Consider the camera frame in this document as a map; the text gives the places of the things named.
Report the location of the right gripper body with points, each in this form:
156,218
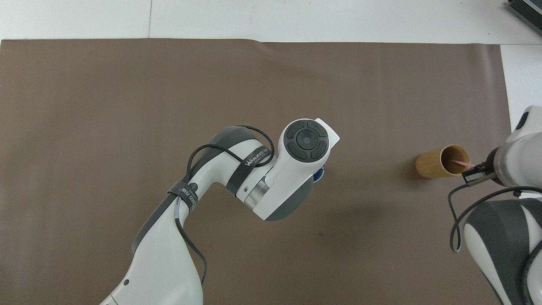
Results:
493,166

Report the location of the pink chopstick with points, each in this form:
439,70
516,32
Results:
460,162

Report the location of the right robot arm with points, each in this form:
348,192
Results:
523,148

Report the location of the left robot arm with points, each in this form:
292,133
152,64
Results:
161,262

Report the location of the bamboo cup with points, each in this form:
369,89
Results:
427,166

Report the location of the blue cup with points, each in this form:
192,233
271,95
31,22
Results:
319,174

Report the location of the grey ribbed metal box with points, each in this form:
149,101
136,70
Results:
527,10

